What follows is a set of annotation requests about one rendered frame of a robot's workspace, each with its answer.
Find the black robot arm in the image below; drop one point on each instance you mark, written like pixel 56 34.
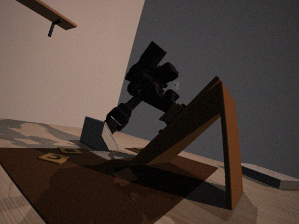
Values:
pixel 148 62

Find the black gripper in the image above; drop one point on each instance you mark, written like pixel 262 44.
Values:
pixel 152 92

